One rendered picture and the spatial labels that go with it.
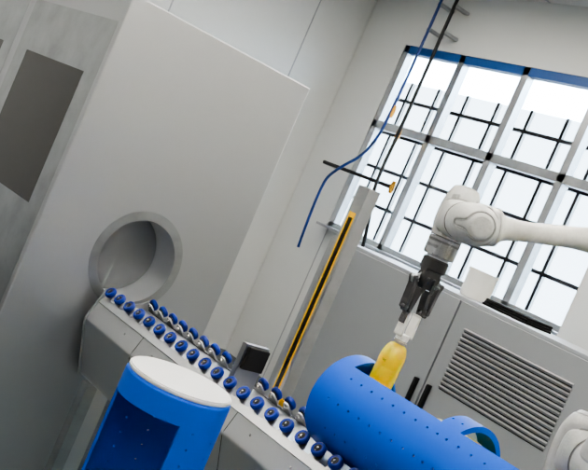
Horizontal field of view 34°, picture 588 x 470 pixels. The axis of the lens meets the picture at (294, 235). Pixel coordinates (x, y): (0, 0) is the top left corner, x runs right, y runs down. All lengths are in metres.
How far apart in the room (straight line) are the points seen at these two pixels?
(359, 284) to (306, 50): 3.06
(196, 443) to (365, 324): 2.66
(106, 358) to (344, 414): 1.23
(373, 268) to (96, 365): 1.88
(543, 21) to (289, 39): 2.01
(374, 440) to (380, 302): 2.45
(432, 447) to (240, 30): 5.33
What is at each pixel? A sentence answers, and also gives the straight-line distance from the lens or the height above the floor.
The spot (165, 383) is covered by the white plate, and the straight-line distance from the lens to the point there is 2.37.
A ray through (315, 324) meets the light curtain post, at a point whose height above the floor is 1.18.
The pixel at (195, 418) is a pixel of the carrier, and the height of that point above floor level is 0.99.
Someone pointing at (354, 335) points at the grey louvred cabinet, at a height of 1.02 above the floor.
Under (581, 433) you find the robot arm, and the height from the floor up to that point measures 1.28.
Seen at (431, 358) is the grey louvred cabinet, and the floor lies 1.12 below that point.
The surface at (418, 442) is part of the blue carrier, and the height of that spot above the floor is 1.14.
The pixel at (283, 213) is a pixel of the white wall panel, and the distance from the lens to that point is 7.89.
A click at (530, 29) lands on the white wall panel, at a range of 6.77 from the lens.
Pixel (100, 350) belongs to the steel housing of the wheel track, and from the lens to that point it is 3.61.
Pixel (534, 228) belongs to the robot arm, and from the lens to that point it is 2.60.
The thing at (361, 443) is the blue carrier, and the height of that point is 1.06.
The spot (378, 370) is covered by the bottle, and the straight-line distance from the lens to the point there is 2.68.
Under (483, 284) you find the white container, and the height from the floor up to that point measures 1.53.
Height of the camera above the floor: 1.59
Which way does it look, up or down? 2 degrees down
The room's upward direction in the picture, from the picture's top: 24 degrees clockwise
